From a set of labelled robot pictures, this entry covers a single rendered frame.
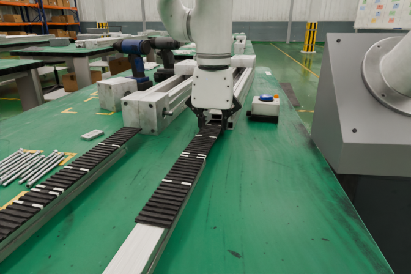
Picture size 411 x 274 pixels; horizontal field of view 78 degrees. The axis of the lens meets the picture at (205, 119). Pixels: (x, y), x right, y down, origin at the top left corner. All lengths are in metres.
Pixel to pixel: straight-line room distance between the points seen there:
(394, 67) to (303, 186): 0.29
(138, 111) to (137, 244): 0.41
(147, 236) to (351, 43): 0.57
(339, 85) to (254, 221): 0.34
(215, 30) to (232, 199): 0.35
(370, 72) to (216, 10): 0.34
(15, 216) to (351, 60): 0.66
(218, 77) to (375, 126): 0.33
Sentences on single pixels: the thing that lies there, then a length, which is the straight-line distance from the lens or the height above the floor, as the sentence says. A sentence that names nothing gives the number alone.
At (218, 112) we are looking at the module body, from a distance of 0.72.
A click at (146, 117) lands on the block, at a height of 0.83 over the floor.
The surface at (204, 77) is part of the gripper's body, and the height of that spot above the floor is 0.94.
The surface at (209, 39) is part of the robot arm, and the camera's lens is 0.59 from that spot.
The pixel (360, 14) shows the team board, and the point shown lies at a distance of 7.00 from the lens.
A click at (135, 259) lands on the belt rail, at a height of 0.81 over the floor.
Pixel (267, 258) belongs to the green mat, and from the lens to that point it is 0.38.
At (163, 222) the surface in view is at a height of 0.81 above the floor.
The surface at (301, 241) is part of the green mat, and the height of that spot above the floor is 0.78.
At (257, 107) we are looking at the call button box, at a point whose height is 0.82.
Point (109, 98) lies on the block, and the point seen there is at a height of 0.83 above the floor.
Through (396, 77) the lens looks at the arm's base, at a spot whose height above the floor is 0.96.
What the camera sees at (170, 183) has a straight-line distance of 0.44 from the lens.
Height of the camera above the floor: 1.06
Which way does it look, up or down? 21 degrees down
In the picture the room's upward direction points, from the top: straight up
